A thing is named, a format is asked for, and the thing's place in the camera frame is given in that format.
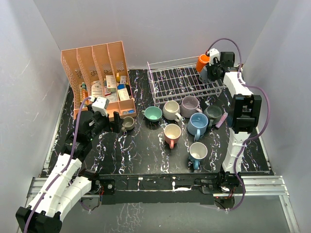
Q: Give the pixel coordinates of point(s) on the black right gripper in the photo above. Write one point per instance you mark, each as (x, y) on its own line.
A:
(210, 76)

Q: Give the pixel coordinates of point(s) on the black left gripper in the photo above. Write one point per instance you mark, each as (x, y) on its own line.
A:
(115, 125)

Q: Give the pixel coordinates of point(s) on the olive grey small cup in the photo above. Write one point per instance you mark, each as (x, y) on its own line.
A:
(128, 124)

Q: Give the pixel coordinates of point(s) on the grey-blue printed mug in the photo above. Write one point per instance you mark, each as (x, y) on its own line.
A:
(203, 76)

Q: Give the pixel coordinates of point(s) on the orange mug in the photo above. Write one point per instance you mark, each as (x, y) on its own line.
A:
(202, 61)

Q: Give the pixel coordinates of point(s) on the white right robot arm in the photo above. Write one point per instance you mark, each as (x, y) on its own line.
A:
(243, 115)

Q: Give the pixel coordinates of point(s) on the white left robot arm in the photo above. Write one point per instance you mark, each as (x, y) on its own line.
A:
(64, 187)

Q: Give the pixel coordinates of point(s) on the blue capped small bottle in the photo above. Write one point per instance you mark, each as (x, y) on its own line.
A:
(128, 112)

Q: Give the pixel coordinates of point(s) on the teal green cup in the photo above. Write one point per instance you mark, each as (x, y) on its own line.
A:
(152, 113)

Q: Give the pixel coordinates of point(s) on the blue round container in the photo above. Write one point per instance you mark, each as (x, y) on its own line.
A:
(121, 86)

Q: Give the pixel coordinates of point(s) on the dark grey-green mug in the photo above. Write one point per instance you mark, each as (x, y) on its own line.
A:
(214, 114)

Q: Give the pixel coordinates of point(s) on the white blister pack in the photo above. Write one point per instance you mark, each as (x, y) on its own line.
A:
(96, 89)

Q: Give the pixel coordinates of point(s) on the lavender wide mug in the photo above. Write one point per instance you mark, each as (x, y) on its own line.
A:
(189, 106)

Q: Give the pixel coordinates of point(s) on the orange medicine box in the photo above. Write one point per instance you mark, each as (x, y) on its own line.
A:
(83, 94)

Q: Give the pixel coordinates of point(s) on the white red medicine box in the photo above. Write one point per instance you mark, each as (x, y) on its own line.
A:
(111, 82)

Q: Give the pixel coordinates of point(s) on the yellow small box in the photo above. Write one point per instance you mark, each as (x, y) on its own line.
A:
(118, 78)

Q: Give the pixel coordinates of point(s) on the light blue mug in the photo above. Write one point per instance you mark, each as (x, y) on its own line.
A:
(197, 125)

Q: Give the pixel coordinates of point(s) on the pink mug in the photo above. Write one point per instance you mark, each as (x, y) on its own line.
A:
(172, 133)

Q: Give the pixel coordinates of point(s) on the peach plastic file organizer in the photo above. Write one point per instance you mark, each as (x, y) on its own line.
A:
(85, 65)

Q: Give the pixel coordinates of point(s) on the cream speckled mug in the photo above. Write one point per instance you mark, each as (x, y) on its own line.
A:
(171, 111)

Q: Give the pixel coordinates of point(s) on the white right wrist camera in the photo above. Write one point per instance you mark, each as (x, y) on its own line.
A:
(214, 56)

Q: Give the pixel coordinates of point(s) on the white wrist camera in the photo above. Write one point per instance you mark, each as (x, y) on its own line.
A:
(214, 56)
(100, 104)

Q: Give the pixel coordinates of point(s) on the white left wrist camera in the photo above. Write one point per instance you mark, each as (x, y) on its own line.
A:
(100, 104)

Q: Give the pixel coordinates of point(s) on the white wire dish rack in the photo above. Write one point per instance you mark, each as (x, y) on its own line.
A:
(176, 79)

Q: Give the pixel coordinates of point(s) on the white mug blue handle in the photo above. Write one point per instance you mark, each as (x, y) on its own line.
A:
(197, 152)

